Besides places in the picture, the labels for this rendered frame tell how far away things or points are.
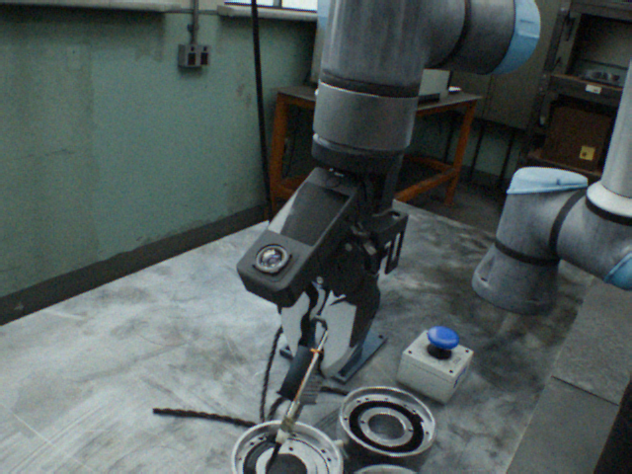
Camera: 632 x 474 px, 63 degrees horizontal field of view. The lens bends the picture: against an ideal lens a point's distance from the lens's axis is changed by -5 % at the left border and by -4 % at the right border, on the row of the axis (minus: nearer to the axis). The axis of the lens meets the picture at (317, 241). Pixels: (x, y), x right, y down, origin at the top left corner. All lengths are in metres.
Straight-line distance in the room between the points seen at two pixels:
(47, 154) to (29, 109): 0.18
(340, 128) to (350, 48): 0.05
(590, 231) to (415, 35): 0.54
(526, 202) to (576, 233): 0.09
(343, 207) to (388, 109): 0.08
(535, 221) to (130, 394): 0.64
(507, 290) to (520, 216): 0.13
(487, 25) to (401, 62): 0.09
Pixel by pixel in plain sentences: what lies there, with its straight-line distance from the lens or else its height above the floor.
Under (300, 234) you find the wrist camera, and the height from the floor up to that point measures 1.08.
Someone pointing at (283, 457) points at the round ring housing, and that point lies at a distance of 0.56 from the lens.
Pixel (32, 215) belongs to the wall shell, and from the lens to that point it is 2.14.
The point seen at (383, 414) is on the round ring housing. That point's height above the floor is 0.83.
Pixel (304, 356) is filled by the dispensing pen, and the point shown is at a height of 0.95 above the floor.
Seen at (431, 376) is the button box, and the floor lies 0.83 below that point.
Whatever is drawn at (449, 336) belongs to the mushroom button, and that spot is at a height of 0.87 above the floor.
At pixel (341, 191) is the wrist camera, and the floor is 1.10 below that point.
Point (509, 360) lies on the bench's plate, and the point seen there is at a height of 0.80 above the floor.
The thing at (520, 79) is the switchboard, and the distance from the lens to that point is 4.24.
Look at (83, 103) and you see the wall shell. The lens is 2.14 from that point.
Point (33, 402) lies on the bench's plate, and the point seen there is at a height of 0.80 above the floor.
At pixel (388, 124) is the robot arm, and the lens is 0.39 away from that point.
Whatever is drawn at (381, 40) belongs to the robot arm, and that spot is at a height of 1.21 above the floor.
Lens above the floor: 1.23
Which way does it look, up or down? 25 degrees down
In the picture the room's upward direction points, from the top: 9 degrees clockwise
